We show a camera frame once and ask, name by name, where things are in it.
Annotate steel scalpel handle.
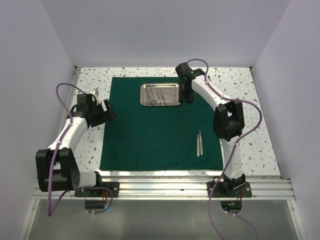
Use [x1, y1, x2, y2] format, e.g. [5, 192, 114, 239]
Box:
[198, 130, 204, 156]
[196, 133, 200, 157]

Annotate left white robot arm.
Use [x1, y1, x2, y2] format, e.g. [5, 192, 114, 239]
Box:
[35, 93, 117, 197]

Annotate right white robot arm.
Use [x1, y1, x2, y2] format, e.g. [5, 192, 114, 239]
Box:
[175, 62, 246, 197]

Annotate steel surgical scissors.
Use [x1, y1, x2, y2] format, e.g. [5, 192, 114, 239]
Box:
[145, 87, 155, 106]

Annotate steel forceps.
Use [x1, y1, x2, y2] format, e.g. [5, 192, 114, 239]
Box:
[156, 88, 167, 106]

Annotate steel instrument tray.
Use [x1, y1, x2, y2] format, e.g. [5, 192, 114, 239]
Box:
[140, 83, 180, 107]

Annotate aluminium left rail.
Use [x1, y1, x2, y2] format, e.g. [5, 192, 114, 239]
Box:
[44, 65, 82, 179]

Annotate aluminium rail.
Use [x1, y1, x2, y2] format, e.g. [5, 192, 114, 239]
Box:
[44, 65, 82, 179]
[31, 177, 296, 201]

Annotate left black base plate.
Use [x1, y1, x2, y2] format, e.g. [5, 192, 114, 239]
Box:
[74, 181, 120, 198]

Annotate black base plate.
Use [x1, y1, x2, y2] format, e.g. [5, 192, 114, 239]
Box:
[74, 181, 120, 198]
[206, 181, 253, 198]

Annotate aluminium front rail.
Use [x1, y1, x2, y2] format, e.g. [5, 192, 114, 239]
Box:
[31, 177, 296, 201]

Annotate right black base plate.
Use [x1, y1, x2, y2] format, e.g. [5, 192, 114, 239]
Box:
[206, 181, 253, 198]

